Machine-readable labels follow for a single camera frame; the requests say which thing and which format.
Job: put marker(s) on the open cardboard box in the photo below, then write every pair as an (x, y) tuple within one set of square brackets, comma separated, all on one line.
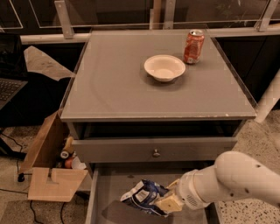
[(49, 183)]

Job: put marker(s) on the round metal drawer knob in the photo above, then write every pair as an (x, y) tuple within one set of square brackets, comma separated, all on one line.
[(156, 153)]

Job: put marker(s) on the grey open middle drawer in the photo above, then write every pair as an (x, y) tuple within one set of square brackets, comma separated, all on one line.
[(111, 181)]

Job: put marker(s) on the grey metal railing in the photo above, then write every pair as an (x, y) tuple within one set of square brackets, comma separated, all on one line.
[(59, 21)]

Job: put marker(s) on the black laptop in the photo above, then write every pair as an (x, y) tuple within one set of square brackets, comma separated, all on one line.
[(13, 71)]

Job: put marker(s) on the blue chip bag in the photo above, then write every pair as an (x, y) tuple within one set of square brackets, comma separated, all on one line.
[(143, 196)]

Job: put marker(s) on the orange soda can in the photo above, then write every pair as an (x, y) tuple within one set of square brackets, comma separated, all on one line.
[(193, 46)]

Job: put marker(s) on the orange round object in box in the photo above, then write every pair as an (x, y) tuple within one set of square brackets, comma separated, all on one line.
[(68, 163)]

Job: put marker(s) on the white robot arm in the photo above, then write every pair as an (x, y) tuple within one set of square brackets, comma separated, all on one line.
[(233, 176)]

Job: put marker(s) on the white paper bowl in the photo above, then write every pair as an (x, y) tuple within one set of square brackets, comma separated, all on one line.
[(164, 68)]

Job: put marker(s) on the grey drawer cabinet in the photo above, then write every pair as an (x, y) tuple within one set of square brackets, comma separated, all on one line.
[(113, 97)]

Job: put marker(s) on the grey top drawer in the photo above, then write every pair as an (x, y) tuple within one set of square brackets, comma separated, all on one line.
[(128, 150)]

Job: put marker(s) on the yellow bottle in box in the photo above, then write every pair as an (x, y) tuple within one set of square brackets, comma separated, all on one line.
[(68, 149)]

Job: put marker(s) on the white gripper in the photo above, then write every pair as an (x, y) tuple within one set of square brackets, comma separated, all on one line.
[(187, 189)]

